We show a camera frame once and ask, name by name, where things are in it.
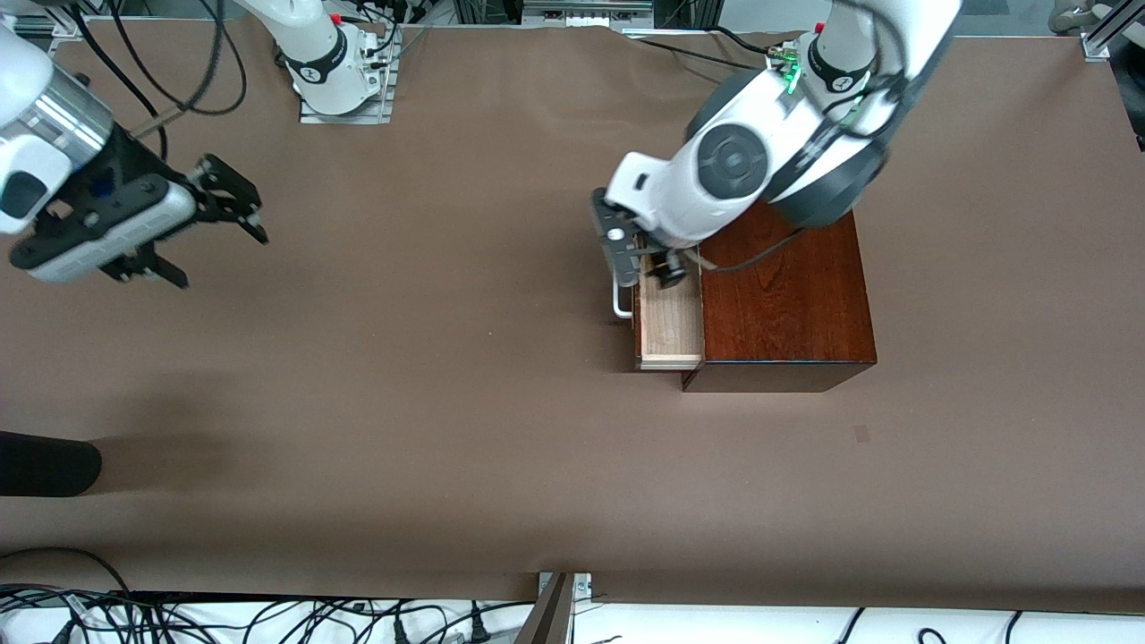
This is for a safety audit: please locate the wooden drawer with white handle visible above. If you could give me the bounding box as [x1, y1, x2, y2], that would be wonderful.
[613, 250, 705, 372]

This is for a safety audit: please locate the grey diagonal metal beam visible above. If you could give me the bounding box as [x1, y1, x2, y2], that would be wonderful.
[514, 574, 575, 644]

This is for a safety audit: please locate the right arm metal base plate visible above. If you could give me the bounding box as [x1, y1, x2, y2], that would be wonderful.
[298, 54, 395, 125]

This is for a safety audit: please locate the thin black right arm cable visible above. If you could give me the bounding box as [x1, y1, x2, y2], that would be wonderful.
[70, 0, 171, 162]

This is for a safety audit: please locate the short black base cable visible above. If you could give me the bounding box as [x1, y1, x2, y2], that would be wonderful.
[711, 25, 775, 56]

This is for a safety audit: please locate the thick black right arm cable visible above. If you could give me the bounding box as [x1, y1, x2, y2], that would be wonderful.
[106, 0, 248, 140]

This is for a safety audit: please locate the black cylinder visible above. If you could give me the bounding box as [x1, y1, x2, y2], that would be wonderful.
[0, 431, 103, 498]

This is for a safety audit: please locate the long black base cable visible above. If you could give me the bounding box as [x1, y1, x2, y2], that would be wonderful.
[640, 38, 790, 77]

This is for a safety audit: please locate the brown paper table cover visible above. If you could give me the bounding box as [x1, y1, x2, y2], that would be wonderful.
[0, 18, 1145, 604]

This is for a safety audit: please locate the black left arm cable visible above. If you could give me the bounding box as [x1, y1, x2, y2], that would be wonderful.
[702, 228, 806, 274]

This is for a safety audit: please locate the dark brown wooden cabinet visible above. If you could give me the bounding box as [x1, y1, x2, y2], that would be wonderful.
[682, 201, 879, 394]

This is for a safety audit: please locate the aluminium profile corner post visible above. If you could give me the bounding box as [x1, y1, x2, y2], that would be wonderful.
[1080, 0, 1145, 62]

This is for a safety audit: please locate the black arched floor cable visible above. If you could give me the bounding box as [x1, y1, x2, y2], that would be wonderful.
[0, 547, 133, 598]

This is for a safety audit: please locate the silver corner bracket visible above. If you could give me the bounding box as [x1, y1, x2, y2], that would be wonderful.
[537, 572, 593, 602]

